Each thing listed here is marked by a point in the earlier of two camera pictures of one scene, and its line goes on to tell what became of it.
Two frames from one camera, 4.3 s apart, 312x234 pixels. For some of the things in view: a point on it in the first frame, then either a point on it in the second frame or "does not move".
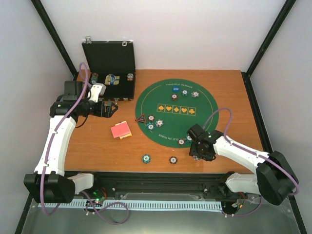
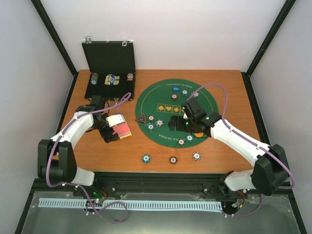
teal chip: x=188 y=138 does not move
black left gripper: x=107 y=114 to x=105 y=135
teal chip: x=185 y=92 does not move
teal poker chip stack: x=146 y=158 does not move
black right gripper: x=193 y=151 to x=179 y=127
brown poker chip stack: x=173 y=160 does not move
